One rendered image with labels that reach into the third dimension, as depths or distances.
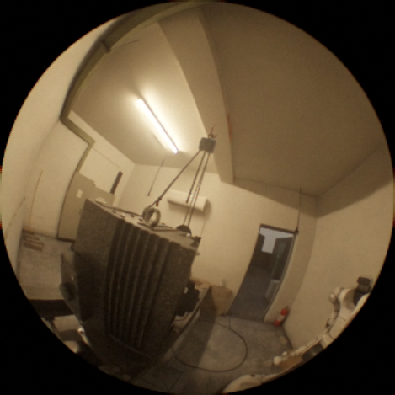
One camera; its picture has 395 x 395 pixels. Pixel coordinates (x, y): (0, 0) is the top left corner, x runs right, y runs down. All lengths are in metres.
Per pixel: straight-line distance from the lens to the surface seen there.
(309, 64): 1.31
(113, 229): 0.38
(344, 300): 1.05
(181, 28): 1.15
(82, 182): 3.34
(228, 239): 2.37
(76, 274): 0.46
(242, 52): 1.23
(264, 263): 9.43
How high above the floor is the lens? 1.66
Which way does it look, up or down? 13 degrees up
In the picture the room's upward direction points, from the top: 18 degrees clockwise
